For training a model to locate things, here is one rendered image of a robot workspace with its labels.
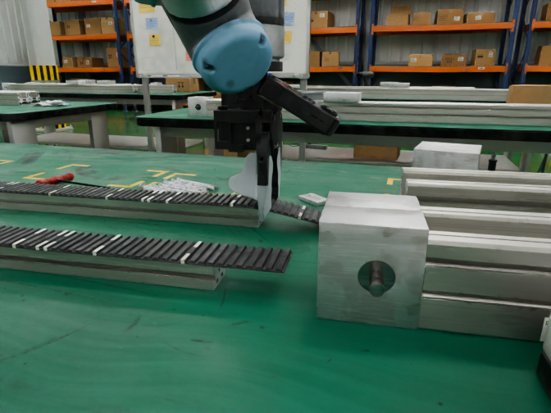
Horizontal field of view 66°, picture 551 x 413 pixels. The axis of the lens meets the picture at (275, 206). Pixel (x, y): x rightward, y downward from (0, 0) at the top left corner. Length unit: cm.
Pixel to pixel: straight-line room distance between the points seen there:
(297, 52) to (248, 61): 295
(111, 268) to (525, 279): 40
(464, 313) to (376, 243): 10
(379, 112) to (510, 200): 147
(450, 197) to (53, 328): 45
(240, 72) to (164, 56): 338
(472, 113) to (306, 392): 180
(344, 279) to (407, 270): 5
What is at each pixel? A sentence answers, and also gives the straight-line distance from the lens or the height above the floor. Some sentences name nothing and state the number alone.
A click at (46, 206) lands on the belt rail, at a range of 78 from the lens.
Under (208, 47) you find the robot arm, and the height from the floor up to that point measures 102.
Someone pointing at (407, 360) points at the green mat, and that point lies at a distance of 37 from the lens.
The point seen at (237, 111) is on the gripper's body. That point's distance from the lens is 57.
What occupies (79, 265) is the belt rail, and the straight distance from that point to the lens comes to 53.
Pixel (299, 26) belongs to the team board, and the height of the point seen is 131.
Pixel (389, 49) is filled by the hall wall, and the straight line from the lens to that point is 1097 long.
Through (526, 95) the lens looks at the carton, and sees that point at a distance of 254.
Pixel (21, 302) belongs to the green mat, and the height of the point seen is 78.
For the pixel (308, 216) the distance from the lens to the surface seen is 60.
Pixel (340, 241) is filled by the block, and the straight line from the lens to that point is 37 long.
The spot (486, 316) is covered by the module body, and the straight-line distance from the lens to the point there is 41.
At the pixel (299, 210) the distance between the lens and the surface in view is 63.
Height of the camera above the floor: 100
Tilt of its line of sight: 18 degrees down
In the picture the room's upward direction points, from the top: straight up
